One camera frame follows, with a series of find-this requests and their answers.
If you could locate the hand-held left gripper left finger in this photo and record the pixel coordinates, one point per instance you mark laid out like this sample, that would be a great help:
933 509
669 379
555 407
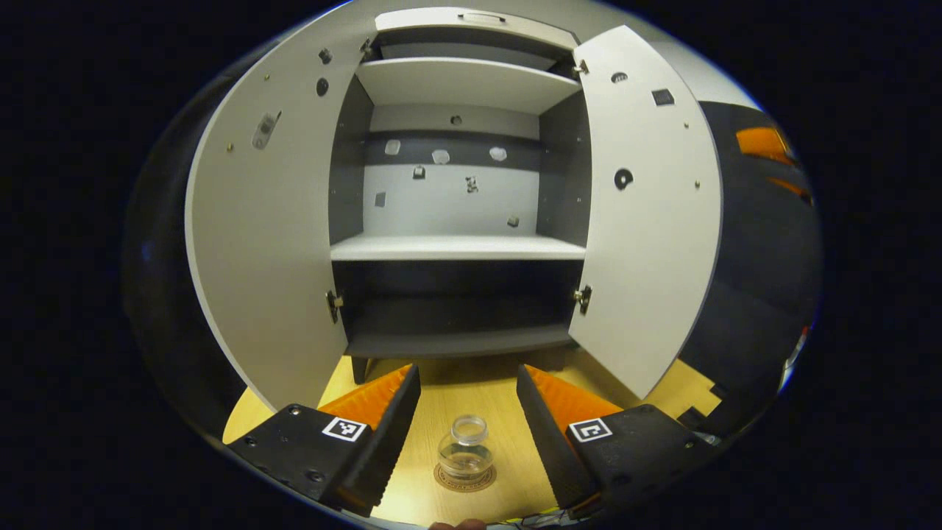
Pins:
390 434

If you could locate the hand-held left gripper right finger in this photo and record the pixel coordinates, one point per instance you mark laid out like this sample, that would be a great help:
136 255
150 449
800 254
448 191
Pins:
548 434

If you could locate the clear plastic bottle green label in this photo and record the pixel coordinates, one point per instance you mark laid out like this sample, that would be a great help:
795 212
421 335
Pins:
465 449

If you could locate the round brown coaster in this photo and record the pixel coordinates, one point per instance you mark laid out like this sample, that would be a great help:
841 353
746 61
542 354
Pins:
471 486

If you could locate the white cabinet door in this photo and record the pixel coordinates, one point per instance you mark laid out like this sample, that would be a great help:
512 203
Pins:
272 258
647 243

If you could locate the white and grey cabinet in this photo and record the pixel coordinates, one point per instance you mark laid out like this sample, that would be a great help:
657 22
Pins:
347 184

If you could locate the metal door hinge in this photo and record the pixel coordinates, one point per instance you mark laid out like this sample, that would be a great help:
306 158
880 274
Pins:
581 68
366 48
334 303
583 299

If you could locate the white cabinet drawer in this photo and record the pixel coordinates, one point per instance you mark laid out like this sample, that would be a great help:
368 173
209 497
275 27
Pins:
419 20

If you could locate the white and red object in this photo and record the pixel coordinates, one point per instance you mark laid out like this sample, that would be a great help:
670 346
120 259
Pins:
795 361

